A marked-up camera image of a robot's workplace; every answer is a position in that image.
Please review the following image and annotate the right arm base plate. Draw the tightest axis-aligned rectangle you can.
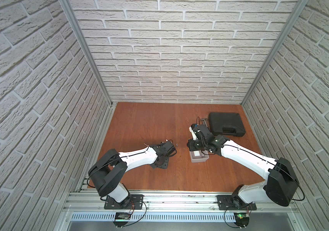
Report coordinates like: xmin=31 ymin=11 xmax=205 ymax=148
xmin=216 ymin=195 xmax=257 ymax=211

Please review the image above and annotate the right controller board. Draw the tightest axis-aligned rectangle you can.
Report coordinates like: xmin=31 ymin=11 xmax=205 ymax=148
xmin=234 ymin=213 xmax=250 ymax=229

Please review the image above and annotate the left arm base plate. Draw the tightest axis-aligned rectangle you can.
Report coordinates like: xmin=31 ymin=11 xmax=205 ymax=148
xmin=104 ymin=194 xmax=144 ymax=210

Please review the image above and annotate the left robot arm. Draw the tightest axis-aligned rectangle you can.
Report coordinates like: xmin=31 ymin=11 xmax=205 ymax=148
xmin=87 ymin=140 xmax=177 ymax=204

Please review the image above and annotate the translucent plastic storage box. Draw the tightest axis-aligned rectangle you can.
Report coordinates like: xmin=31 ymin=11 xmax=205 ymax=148
xmin=190 ymin=151 xmax=209 ymax=163

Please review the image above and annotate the left controller board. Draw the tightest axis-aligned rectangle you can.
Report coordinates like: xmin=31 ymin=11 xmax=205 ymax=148
xmin=113 ymin=212 xmax=131 ymax=228

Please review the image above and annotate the black plastic tool case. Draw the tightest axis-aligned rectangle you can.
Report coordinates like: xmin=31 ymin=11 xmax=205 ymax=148
xmin=208 ymin=112 xmax=246 ymax=137

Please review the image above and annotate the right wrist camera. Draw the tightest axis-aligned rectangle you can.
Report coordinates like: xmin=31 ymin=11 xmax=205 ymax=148
xmin=189 ymin=124 xmax=200 ymax=141

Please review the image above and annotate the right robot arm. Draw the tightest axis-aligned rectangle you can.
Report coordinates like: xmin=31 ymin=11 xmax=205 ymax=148
xmin=187 ymin=124 xmax=300 ymax=209

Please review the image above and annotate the controller board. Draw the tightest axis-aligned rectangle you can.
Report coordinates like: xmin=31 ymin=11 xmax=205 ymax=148
xmin=113 ymin=212 xmax=131 ymax=228
xmin=234 ymin=213 xmax=250 ymax=229

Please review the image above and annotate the aluminium rail frame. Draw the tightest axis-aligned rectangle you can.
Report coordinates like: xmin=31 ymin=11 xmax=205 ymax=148
xmin=59 ymin=186 xmax=300 ymax=228

